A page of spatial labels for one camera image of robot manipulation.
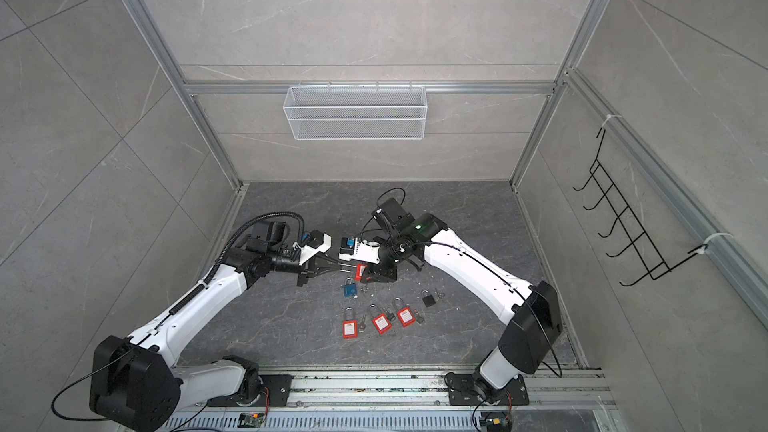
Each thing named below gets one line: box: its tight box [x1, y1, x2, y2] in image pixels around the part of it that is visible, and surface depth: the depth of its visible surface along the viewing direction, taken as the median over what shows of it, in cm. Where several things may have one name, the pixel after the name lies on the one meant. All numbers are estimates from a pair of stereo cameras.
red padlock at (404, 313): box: [392, 296, 416, 328], surface depth 87 cm
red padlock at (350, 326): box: [342, 306, 359, 339], surface depth 84 cm
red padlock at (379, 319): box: [367, 303, 393, 335], surface depth 85 cm
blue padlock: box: [344, 277, 357, 298], surface depth 92 cm
